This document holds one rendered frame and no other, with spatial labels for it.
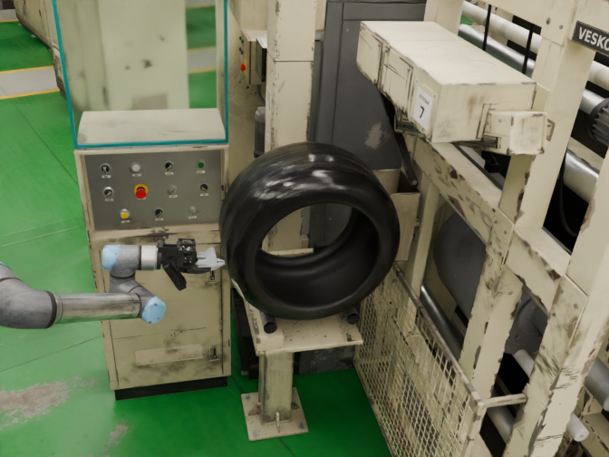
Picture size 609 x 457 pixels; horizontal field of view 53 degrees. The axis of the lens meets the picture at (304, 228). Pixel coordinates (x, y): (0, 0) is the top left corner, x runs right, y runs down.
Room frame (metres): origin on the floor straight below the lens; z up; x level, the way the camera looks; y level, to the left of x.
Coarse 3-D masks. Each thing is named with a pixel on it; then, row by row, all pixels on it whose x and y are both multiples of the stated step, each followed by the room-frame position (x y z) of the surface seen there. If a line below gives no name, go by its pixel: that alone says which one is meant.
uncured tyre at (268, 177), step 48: (288, 144) 1.74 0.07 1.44; (240, 192) 1.59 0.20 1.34; (288, 192) 1.50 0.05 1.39; (336, 192) 1.53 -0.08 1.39; (384, 192) 1.62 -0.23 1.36; (240, 240) 1.47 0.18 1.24; (336, 240) 1.83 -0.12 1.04; (384, 240) 1.57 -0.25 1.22; (240, 288) 1.48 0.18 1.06; (288, 288) 1.70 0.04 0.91; (336, 288) 1.69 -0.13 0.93
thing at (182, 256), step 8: (192, 240) 1.56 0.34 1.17; (160, 248) 1.49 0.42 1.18; (168, 248) 1.50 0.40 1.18; (176, 248) 1.50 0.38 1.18; (184, 248) 1.52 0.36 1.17; (192, 248) 1.52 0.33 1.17; (160, 256) 1.48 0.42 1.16; (168, 256) 1.50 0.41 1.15; (176, 256) 1.51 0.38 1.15; (184, 256) 1.49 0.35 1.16; (192, 256) 1.50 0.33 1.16; (160, 264) 1.47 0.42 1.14; (176, 264) 1.50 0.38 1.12; (184, 264) 1.50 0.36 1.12; (192, 264) 1.51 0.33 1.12; (184, 272) 1.49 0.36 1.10
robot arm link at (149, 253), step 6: (144, 246) 1.50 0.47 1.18; (150, 246) 1.51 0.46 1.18; (144, 252) 1.48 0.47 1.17; (150, 252) 1.48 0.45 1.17; (156, 252) 1.49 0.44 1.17; (144, 258) 1.46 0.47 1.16; (150, 258) 1.47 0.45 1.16; (156, 258) 1.48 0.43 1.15; (144, 264) 1.46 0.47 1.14; (150, 264) 1.46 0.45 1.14; (156, 264) 1.47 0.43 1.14
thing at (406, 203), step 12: (384, 180) 2.10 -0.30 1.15; (396, 180) 2.11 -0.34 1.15; (408, 180) 2.03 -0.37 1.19; (396, 192) 2.12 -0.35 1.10; (408, 192) 1.93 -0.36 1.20; (396, 204) 1.91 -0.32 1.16; (408, 204) 1.93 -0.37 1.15; (408, 216) 1.93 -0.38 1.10; (408, 228) 1.93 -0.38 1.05; (408, 240) 1.93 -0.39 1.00; (408, 252) 1.93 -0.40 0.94
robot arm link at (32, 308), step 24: (0, 288) 1.13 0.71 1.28; (24, 288) 1.15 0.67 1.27; (144, 288) 1.42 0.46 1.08; (0, 312) 1.09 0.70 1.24; (24, 312) 1.11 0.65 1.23; (48, 312) 1.13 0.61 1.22; (72, 312) 1.19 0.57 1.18; (96, 312) 1.23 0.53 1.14; (120, 312) 1.28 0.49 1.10; (144, 312) 1.33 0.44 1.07
